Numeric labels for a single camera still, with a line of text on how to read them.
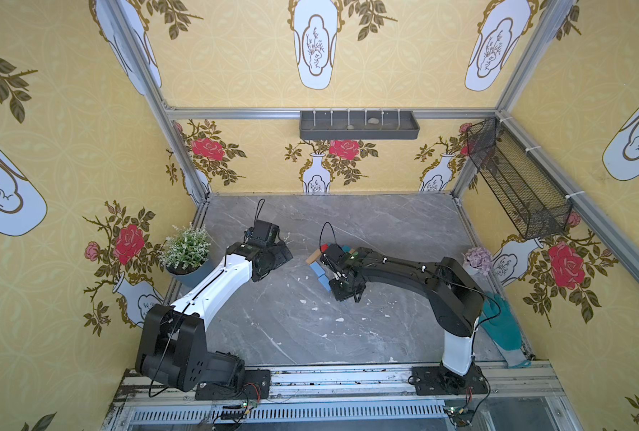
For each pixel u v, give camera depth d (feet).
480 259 2.91
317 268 3.12
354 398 2.36
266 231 2.22
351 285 2.47
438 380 2.40
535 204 2.70
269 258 2.56
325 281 3.03
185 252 2.67
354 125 2.96
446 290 1.56
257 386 2.39
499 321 2.83
